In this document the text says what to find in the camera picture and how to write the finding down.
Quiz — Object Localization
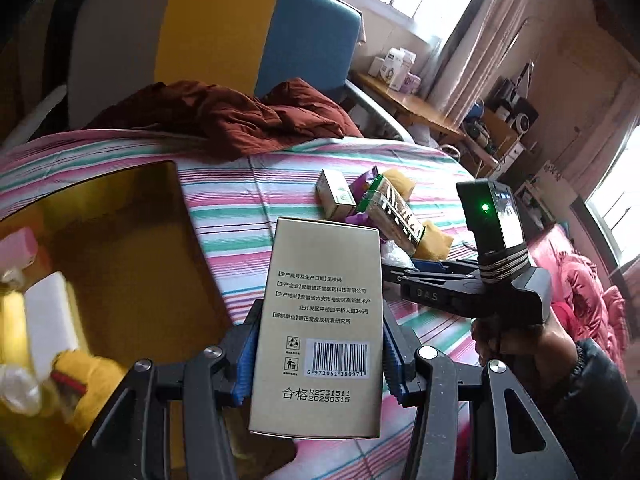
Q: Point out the yellow sponge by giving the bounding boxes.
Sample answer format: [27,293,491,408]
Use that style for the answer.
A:
[383,169,416,203]
[413,220,454,261]

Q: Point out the beige carton with barcode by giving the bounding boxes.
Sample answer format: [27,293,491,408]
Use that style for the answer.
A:
[248,217,383,439]

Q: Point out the cracker packet black label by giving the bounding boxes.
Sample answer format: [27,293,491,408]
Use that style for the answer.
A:
[357,174,425,256]

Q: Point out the small green white box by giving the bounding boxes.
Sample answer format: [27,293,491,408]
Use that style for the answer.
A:
[316,168,357,221]

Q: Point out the purple snack packet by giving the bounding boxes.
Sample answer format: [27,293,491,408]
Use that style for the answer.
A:
[345,166,380,226]

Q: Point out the white plastic bag bundle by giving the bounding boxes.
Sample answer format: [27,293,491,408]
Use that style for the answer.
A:
[381,240,416,269]

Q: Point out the person right hand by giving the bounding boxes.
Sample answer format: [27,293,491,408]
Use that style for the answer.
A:
[471,312,578,392]

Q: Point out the gold lined maroon box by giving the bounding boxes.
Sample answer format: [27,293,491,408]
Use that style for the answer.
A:
[0,159,296,480]

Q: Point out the striped bed sheet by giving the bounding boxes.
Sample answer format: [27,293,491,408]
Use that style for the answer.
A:
[1,130,473,479]

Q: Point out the cluttered shelf cart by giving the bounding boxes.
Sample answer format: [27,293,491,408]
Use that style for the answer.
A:
[461,63,539,180]

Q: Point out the wooden side table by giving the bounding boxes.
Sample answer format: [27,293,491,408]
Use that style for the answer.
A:
[350,72,465,143]

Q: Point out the rust red blanket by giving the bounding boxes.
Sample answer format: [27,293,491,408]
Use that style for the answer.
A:
[87,78,361,162]

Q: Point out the pink curtain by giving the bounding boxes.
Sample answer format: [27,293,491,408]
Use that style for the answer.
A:
[426,0,527,126]

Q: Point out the white boxes on table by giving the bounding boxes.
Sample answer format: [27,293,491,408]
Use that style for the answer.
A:
[368,48,421,94]

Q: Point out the grey yellow blue headboard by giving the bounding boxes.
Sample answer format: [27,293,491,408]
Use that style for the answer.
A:
[67,0,362,129]

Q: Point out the grey bed rail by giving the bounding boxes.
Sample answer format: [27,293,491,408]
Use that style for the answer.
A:
[344,79,414,144]

